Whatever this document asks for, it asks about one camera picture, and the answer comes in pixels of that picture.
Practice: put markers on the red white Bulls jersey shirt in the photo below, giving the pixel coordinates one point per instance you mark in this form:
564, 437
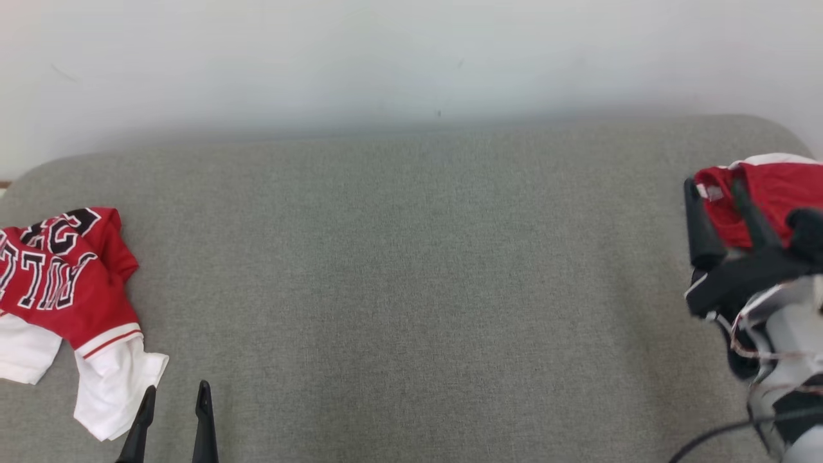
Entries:
64, 296

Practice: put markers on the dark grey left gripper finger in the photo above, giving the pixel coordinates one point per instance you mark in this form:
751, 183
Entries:
138, 431
206, 431

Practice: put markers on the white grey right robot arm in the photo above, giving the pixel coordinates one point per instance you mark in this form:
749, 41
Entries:
794, 334

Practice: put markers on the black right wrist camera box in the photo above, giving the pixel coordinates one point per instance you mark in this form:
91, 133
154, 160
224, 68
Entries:
807, 231

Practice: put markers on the grey fabric sofa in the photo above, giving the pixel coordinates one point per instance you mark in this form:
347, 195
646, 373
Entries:
411, 289

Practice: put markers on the red shorts with white trim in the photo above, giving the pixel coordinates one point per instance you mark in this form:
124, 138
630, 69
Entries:
791, 186

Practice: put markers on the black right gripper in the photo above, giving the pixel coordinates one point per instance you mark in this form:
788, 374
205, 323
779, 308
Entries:
739, 280

